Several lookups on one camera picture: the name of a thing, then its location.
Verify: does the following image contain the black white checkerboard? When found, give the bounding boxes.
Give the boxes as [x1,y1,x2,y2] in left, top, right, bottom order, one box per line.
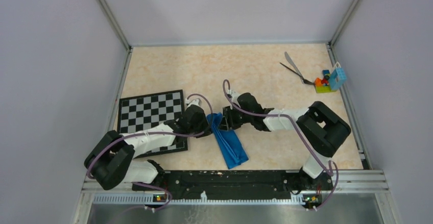
[117,89,189,159]

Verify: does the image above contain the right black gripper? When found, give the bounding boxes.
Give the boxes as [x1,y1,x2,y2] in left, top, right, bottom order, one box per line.
[218,105,253,131]

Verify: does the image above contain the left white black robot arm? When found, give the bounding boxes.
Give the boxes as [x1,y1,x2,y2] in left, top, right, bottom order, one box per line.
[84,105,210,190]

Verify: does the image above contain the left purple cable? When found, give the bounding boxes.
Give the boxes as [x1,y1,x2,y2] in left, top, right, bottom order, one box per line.
[86,93,214,211]

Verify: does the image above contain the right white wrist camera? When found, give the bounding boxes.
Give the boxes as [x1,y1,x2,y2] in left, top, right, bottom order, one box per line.
[227,89,240,105]

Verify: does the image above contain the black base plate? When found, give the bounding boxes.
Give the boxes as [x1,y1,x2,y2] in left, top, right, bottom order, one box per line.
[152,170,333,200]

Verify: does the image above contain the colourful toy block set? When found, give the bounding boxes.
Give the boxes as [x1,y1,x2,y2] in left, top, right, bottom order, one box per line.
[314,62,347,93]

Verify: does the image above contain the blue satin napkin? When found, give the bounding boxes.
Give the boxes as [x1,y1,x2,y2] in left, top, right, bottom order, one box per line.
[206,113,249,169]

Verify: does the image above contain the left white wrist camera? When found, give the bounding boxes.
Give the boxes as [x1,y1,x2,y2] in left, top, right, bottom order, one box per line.
[186,98,202,109]

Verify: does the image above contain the purple cable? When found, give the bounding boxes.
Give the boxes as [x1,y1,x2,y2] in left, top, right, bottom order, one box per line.
[222,79,340,211]
[86,93,214,211]

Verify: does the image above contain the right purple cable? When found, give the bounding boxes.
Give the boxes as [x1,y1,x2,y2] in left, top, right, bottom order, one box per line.
[222,79,340,211]

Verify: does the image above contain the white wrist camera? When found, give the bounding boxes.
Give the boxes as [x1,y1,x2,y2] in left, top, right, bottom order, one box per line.
[186,98,202,109]
[227,89,240,105]

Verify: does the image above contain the aluminium front rail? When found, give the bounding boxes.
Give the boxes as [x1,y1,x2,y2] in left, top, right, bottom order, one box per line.
[73,170,402,223]

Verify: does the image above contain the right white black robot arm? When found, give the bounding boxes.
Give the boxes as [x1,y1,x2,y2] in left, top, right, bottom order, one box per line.
[221,91,351,189]

